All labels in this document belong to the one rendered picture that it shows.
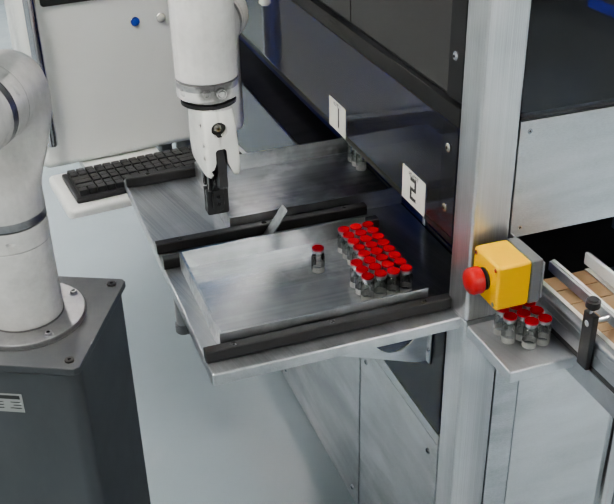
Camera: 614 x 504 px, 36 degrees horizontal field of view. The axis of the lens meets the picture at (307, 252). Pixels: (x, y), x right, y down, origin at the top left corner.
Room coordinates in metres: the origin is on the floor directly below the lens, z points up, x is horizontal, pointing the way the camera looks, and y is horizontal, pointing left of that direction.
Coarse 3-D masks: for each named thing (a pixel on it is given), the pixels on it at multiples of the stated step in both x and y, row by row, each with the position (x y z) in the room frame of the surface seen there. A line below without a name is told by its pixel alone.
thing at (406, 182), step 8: (408, 168) 1.41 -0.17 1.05; (408, 176) 1.41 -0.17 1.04; (416, 176) 1.39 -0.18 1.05; (408, 184) 1.41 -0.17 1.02; (416, 184) 1.38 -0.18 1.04; (424, 184) 1.36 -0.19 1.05; (408, 192) 1.41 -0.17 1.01; (416, 192) 1.38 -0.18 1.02; (424, 192) 1.36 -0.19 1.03; (408, 200) 1.41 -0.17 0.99; (416, 200) 1.38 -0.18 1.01; (424, 200) 1.36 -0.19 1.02; (416, 208) 1.38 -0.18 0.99; (424, 208) 1.35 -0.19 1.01
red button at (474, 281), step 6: (468, 270) 1.15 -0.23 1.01; (474, 270) 1.15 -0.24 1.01; (480, 270) 1.15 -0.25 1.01; (462, 276) 1.17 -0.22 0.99; (468, 276) 1.14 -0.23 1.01; (474, 276) 1.14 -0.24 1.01; (480, 276) 1.14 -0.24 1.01; (468, 282) 1.14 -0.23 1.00; (474, 282) 1.13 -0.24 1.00; (480, 282) 1.13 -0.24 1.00; (468, 288) 1.14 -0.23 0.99; (474, 288) 1.13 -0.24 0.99; (480, 288) 1.13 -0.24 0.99; (474, 294) 1.14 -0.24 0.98
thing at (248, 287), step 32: (320, 224) 1.48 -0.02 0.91; (192, 256) 1.40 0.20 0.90; (224, 256) 1.42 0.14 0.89; (256, 256) 1.43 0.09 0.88; (288, 256) 1.42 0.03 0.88; (192, 288) 1.31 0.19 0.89; (224, 288) 1.32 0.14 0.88; (256, 288) 1.32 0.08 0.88; (288, 288) 1.32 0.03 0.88; (320, 288) 1.32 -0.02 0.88; (352, 288) 1.32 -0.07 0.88; (224, 320) 1.23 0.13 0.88; (256, 320) 1.23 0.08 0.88; (288, 320) 1.18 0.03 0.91; (320, 320) 1.20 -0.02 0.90
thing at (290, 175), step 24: (312, 144) 1.83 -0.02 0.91; (336, 144) 1.85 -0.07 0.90; (264, 168) 1.78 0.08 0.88; (288, 168) 1.78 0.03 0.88; (312, 168) 1.78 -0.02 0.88; (336, 168) 1.78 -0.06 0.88; (240, 192) 1.68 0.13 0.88; (264, 192) 1.67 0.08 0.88; (288, 192) 1.67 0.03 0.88; (312, 192) 1.67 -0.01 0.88; (336, 192) 1.67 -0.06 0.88; (360, 192) 1.66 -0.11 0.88; (384, 192) 1.61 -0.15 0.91; (240, 216) 1.51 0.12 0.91; (264, 216) 1.53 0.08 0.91
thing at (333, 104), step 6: (330, 96) 1.75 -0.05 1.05; (330, 102) 1.75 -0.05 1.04; (336, 102) 1.72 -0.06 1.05; (330, 108) 1.75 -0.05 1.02; (336, 108) 1.72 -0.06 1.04; (342, 108) 1.69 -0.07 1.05; (330, 114) 1.75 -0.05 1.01; (336, 114) 1.72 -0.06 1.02; (342, 114) 1.69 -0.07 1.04; (330, 120) 1.75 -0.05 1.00; (336, 120) 1.72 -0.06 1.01; (342, 120) 1.69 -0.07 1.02; (336, 126) 1.72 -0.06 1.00; (342, 126) 1.69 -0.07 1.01; (342, 132) 1.69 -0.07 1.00
